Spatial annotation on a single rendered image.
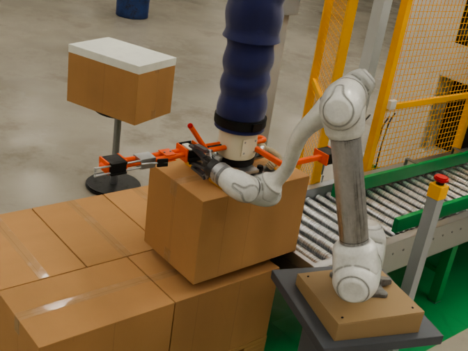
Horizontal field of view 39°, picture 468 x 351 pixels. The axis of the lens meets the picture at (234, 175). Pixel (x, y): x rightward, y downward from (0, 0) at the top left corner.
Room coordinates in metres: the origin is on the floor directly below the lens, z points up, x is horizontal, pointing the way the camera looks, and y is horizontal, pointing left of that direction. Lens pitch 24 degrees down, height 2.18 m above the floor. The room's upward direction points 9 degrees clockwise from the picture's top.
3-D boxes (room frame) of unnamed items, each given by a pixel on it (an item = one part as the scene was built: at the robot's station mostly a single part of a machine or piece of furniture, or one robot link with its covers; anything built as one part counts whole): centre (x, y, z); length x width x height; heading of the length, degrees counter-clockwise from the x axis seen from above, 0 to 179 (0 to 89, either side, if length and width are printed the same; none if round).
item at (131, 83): (4.36, 0.87, 0.82); 0.60 x 0.40 x 0.40; 63
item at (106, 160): (2.31, 0.47, 1.12); 0.08 x 0.07 x 0.05; 131
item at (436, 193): (2.92, -0.97, 0.50); 0.07 x 0.07 x 1.00; 42
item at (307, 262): (2.90, -0.21, 0.58); 0.70 x 0.03 x 0.06; 42
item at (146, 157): (2.39, 0.36, 1.12); 0.07 x 0.07 x 0.04; 41
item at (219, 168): (2.36, 0.05, 1.13); 0.09 x 0.06 x 0.09; 132
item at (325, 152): (2.70, -0.39, 1.14); 0.09 x 0.08 x 0.05; 41
